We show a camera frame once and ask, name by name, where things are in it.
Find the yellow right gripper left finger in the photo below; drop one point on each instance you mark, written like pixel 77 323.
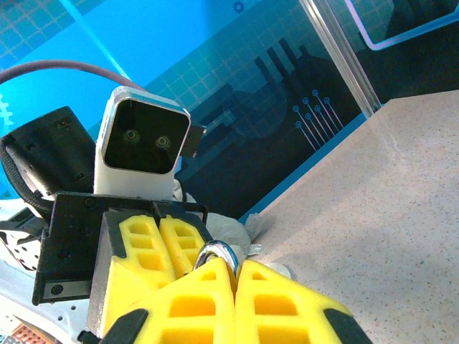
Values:
pixel 193 322

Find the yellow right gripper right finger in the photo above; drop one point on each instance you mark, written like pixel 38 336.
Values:
pixel 279 322

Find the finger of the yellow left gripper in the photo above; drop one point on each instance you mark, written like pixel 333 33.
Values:
pixel 179 229
pixel 122 272

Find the blue padlock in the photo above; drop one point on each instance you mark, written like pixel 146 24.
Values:
pixel 224 247

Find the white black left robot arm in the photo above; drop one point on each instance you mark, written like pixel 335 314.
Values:
pixel 21 251

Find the white plush toy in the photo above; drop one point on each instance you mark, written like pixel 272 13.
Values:
pixel 229 229

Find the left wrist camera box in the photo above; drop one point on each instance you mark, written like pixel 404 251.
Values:
pixel 143 143

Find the aluminium frame post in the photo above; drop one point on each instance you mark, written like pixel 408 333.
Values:
pixel 340 61

